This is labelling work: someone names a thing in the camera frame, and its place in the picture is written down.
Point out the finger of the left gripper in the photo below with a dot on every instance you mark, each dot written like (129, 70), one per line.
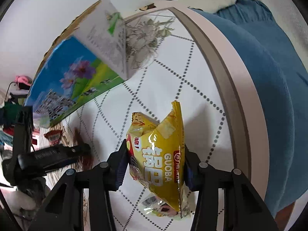
(52, 158)

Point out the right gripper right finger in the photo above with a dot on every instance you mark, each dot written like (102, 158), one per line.
(244, 209)

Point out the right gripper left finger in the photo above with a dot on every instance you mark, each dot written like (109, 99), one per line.
(63, 207)

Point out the small red snack packet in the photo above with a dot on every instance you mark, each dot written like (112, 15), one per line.
(53, 137)

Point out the small girl picture packet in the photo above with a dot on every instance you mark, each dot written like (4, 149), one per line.
(150, 204)

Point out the yellow guoba snack packet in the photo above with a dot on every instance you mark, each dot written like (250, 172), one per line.
(157, 155)

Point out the clothes rack with clothes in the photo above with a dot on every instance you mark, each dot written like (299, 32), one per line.
(9, 112)

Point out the white cloth pile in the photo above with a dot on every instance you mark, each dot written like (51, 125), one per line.
(27, 199)

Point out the pink plush toy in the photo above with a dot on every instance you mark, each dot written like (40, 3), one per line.
(23, 82)

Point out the blue milk cardboard box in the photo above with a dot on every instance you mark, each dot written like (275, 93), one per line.
(86, 60)

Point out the white floral quilted bedspread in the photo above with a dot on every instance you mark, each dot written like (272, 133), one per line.
(175, 54)

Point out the blue blanket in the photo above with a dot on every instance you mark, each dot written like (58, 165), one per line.
(280, 79)

